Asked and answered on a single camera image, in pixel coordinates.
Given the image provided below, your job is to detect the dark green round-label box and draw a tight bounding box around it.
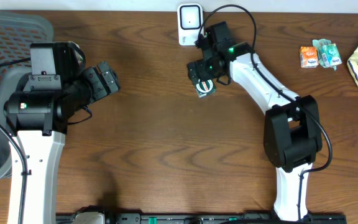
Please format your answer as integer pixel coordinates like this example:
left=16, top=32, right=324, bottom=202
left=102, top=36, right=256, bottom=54
left=195, top=80, right=216, bottom=98

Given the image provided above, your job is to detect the orange small snack box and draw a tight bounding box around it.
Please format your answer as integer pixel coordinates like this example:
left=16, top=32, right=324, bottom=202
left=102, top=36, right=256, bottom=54
left=299, top=47, right=319, bottom=68

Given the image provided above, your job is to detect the teal long snack packet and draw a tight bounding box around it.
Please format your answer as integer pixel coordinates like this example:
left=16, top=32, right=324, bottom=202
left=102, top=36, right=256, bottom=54
left=312, top=39, right=332, bottom=68

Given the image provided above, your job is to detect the teal small snack packet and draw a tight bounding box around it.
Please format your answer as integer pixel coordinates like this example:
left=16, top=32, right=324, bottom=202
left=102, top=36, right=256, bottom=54
left=319, top=44, right=342, bottom=70

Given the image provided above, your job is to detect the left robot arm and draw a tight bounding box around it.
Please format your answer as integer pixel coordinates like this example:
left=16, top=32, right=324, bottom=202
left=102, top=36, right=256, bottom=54
left=4, top=42, right=121, bottom=223

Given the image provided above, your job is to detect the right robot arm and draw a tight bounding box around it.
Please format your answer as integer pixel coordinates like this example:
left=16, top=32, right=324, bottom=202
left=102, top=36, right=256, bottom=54
left=187, top=22, right=322, bottom=222

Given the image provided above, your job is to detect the white barcode scanner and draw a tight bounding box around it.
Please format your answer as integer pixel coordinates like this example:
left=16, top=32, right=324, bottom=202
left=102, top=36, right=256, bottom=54
left=177, top=3, right=203, bottom=46

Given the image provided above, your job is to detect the black plastic mesh basket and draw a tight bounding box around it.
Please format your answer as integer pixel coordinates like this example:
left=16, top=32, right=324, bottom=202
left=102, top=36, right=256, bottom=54
left=0, top=11, right=54, bottom=179

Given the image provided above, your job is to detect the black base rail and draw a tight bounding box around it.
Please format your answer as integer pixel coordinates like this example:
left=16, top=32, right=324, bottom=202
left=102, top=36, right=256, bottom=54
left=56, top=205, right=347, bottom=224

